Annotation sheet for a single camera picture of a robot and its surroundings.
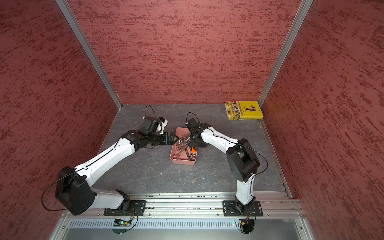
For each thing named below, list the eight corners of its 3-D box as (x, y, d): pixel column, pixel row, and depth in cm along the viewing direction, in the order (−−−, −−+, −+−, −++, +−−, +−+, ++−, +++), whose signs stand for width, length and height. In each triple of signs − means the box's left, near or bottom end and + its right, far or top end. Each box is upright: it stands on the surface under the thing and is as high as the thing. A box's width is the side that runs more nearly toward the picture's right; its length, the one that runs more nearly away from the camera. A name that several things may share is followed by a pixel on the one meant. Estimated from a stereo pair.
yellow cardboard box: (227, 120, 114) (228, 116, 111) (224, 104, 125) (225, 100, 122) (262, 120, 114) (264, 117, 111) (256, 104, 125) (257, 101, 122)
